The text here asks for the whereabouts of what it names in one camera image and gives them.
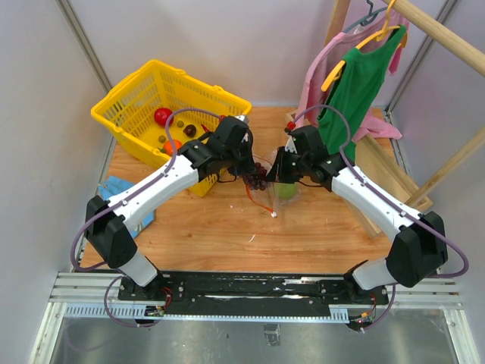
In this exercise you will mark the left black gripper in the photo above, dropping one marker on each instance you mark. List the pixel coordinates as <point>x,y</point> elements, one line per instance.
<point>249,165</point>

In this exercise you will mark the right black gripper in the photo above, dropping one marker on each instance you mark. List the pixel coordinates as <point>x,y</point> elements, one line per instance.
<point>277,173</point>

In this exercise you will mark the purple grape bunch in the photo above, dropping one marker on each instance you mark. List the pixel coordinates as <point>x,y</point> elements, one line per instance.
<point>256,180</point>

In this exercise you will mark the green cabbage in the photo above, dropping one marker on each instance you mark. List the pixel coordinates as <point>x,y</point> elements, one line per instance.
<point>286,191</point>

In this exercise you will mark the clear zip top bag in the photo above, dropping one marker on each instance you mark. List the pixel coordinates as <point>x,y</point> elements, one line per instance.
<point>274,198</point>

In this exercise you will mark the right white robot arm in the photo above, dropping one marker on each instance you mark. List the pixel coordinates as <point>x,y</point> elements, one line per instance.
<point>417,249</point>

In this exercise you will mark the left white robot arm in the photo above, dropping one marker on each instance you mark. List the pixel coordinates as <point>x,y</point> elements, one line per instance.
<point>110,222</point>

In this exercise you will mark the green tank top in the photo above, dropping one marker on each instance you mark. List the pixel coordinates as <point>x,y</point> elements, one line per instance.
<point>352,95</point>

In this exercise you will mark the red chili pepper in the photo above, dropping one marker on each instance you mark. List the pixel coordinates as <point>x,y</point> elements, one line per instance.
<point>206,130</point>

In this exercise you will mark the dark mangosteen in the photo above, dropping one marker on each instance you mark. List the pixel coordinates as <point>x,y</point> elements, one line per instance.
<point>190,130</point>

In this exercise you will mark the orange persimmon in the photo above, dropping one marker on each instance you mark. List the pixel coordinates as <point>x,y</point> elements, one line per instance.
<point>171,148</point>

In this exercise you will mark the red apple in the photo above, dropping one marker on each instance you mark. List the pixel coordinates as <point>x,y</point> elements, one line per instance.
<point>162,117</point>

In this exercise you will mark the yellow plastic basket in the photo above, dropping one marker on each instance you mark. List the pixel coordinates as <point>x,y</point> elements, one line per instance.
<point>159,107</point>

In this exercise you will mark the pink shirt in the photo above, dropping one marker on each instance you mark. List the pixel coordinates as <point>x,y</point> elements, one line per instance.
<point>317,72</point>

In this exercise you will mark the yellow clothes hanger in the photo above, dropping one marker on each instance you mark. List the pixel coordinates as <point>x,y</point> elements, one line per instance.
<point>367,42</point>

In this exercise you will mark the grey clothes hanger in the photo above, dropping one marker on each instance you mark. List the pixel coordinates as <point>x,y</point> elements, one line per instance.
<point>366,19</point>

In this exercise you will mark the wooden clothes rack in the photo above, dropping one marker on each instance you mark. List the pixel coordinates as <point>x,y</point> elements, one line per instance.
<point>379,162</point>

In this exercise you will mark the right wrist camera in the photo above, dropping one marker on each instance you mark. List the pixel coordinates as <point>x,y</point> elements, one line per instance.
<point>290,145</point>

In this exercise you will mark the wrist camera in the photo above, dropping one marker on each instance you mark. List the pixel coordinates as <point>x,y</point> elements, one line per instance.
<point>290,145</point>
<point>243,118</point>

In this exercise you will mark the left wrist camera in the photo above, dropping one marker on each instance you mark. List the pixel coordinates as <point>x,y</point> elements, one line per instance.
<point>243,118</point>

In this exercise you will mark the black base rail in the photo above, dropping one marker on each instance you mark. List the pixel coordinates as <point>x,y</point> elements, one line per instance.
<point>247,295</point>

